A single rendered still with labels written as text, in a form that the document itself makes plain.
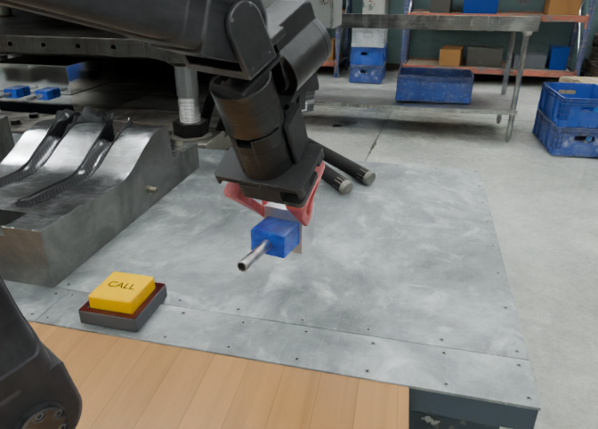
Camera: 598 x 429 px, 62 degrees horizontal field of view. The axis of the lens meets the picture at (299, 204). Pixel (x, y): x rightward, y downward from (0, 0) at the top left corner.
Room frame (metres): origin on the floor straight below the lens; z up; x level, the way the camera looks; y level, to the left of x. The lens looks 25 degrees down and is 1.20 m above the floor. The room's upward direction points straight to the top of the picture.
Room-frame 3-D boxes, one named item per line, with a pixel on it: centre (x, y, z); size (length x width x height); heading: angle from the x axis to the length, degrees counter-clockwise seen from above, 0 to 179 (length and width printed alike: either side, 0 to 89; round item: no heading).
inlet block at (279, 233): (0.49, 0.03, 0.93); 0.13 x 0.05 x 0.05; 156
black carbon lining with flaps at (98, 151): (0.85, 0.43, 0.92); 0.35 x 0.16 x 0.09; 166
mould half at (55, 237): (0.86, 0.41, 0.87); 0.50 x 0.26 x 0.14; 166
